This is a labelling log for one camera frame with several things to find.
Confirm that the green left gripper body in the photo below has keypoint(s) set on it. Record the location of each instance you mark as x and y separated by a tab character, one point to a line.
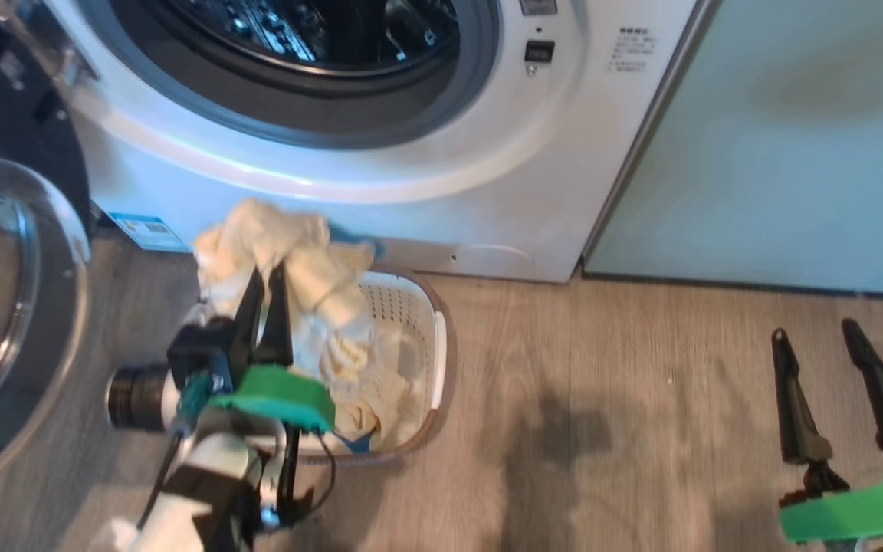
280	391

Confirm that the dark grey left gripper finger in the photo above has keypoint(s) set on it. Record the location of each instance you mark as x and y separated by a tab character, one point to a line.
279	330
246	330

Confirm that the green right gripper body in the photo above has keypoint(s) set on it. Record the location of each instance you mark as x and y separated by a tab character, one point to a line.
855	517

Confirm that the cream clothes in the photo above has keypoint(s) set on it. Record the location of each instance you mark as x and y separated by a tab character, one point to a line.
319	276

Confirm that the washing machine door with glass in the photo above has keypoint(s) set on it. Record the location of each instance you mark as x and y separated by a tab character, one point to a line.
20	307

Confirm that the white perforated laundry basket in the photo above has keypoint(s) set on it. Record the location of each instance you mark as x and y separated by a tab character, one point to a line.
418	330

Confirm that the white front-load washing machine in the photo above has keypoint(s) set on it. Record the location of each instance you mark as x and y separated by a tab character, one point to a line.
487	169

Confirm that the blue energy label sticker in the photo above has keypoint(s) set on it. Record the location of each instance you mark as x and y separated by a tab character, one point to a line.
146	231

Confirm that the pale green cabinet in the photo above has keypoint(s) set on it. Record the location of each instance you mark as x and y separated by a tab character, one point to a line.
779	153

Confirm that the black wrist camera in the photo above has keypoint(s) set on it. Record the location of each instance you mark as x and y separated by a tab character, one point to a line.
196	353

